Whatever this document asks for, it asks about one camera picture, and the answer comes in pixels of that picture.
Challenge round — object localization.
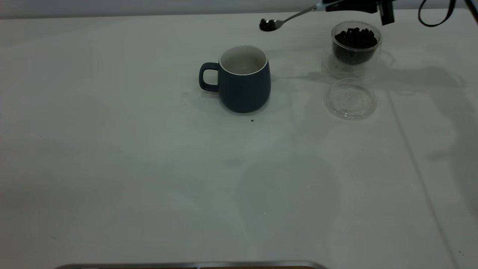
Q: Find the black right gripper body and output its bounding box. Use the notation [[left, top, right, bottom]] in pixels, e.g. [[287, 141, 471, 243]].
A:
[[378, 0, 396, 26]]

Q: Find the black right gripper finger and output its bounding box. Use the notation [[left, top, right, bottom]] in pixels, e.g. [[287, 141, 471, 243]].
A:
[[323, 0, 378, 14]]

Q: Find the metal spoon light blue handle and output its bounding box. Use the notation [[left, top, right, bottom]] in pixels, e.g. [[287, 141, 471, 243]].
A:
[[260, 4, 325, 32]]

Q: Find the dark blue ceramic mug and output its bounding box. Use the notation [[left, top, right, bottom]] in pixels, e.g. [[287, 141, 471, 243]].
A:
[[198, 45, 271, 114]]

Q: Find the roasted coffee beans pile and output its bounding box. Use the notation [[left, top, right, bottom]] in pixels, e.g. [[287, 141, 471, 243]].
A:
[[333, 27, 378, 66]]

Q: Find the clear round jar lid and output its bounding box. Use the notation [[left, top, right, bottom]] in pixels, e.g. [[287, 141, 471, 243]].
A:
[[324, 78, 378, 120]]

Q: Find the clear glass jar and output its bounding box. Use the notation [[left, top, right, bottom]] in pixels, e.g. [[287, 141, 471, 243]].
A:
[[322, 21, 383, 81]]

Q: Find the black cable loop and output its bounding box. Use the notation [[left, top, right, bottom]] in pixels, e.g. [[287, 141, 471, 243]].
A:
[[418, 0, 456, 28]]

